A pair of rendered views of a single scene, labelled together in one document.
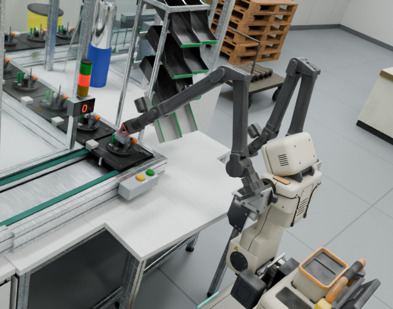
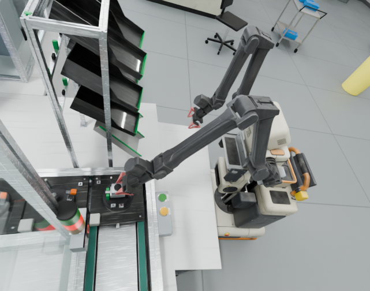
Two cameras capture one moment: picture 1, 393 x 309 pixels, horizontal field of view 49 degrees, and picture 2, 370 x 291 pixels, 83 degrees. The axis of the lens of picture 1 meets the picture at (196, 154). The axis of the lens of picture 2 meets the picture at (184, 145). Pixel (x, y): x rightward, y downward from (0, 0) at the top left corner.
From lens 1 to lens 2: 1.59 m
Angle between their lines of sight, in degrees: 46
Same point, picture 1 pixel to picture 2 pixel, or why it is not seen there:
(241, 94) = (269, 125)
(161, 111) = (171, 168)
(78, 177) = (119, 261)
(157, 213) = (187, 217)
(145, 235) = (203, 246)
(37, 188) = not seen: outside the picture
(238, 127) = (263, 149)
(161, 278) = not seen: hidden behind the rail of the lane
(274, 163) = (272, 145)
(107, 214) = (168, 261)
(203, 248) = not seen: hidden behind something
